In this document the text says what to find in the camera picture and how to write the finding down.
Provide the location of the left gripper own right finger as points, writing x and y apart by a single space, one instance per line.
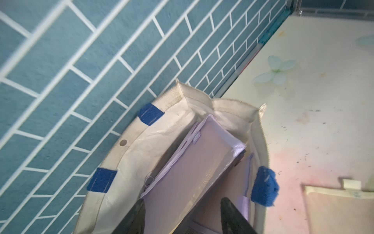
232 220

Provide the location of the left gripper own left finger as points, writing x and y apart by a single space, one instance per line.
134 220

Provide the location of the purple trimmed mesh pouch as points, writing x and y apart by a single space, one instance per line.
236 188

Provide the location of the yellow trimmed mesh pouch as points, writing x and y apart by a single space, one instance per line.
348 210

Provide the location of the white canvas tote bag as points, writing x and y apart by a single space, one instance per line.
149 142

